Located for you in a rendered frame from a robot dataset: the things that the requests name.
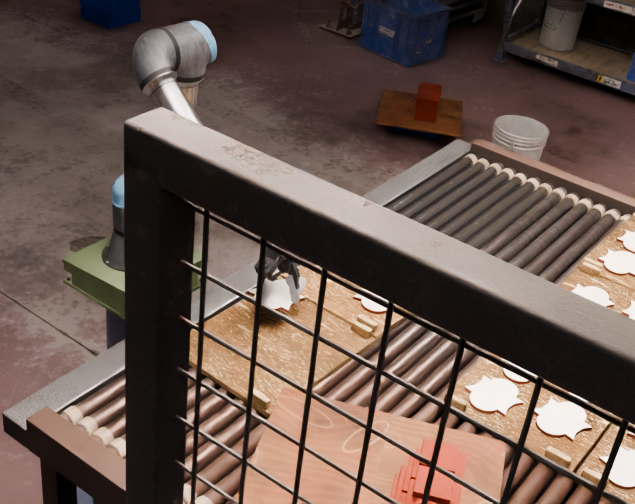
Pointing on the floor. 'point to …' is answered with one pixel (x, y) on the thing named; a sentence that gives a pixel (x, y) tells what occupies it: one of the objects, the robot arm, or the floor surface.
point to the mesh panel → (166, 251)
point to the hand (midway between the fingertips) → (276, 295)
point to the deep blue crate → (405, 30)
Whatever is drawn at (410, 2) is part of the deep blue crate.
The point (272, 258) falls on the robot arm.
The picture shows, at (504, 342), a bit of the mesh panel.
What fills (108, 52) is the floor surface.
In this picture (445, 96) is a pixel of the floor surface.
